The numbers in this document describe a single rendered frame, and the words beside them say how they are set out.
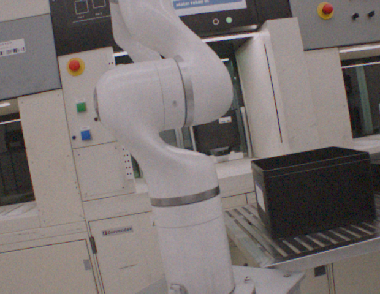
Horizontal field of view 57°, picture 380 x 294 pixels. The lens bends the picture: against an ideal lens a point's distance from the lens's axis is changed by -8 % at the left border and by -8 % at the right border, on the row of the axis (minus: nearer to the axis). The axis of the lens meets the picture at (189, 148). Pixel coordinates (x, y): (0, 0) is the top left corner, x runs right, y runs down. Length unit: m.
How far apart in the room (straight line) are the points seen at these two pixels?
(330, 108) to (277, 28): 0.37
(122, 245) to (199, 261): 0.80
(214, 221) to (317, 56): 1.00
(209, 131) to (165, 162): 1.30
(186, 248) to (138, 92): 0.25
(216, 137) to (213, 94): 1.28
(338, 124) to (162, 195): 1.02
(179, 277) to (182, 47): 0.38
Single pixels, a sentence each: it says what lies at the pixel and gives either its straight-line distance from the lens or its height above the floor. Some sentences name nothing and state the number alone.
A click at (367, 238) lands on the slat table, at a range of 0.88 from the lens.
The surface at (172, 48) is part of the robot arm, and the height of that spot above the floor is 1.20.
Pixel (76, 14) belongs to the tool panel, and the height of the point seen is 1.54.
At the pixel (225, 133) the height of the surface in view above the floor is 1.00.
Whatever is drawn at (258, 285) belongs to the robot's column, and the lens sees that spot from 0.71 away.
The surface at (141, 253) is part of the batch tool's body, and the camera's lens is 1.40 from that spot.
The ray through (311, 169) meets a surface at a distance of 0.93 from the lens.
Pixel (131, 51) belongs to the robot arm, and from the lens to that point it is 1.03.
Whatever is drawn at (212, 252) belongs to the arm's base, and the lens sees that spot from 0.62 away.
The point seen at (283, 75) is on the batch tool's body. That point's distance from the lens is 1.38.
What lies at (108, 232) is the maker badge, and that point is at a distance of 1.38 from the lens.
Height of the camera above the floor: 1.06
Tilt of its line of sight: 3 degrees down
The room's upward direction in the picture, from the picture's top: 10 degrees counter-clockwise
